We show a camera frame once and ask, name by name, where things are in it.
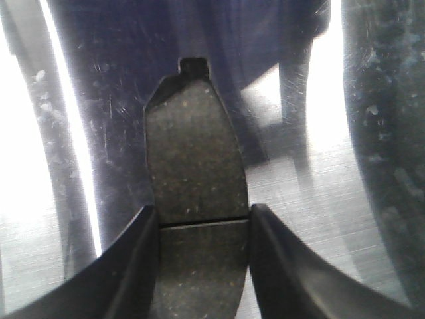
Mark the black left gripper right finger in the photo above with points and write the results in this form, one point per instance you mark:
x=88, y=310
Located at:
x=292, y=281

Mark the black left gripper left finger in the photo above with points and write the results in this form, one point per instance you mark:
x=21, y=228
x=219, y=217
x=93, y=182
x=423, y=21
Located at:
x=118, y=284

